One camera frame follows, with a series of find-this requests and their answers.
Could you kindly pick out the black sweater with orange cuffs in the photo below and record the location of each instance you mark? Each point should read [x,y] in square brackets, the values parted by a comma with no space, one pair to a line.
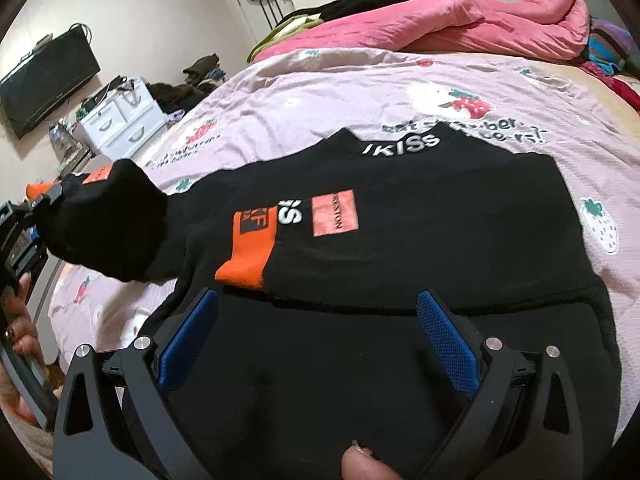
[317,260]

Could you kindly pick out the black wall television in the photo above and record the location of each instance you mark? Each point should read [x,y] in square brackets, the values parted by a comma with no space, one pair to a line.
[47,78]

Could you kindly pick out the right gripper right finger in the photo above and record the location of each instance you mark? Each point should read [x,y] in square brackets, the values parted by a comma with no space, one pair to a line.
[521,417]

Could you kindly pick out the left hand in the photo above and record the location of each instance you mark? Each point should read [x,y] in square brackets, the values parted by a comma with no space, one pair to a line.
[23,337]

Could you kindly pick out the striped colourful pillow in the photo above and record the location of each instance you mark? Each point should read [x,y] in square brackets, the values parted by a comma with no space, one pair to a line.
[608,46]

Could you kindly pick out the grey headboard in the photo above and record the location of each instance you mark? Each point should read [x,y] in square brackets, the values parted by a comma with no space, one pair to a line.
[604,10]

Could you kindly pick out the pink quilt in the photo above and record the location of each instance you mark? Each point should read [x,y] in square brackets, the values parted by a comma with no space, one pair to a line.
[546,30]

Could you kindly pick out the red patterned cloth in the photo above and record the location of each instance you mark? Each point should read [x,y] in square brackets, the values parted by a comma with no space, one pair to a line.
[623,90]

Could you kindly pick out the right hand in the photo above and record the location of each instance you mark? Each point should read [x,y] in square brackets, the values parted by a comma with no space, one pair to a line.
[359,463]

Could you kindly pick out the dark clothes pile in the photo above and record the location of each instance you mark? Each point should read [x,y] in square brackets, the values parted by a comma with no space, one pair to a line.
[200,79]

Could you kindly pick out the white drawer cabinet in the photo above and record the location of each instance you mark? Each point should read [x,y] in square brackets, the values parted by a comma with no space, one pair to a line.
[123,122]

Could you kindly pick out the lilac strawberry print bedsheet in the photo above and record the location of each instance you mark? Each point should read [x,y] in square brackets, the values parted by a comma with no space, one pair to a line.
[280,107]

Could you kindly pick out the black garment on bed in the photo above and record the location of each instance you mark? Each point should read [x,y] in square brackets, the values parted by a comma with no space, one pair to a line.
[340,9]

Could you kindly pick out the green blanket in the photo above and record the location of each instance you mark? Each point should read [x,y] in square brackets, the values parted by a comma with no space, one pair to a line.
[289,28]

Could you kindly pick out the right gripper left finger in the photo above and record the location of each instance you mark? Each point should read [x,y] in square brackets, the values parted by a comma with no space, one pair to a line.
[113,421]

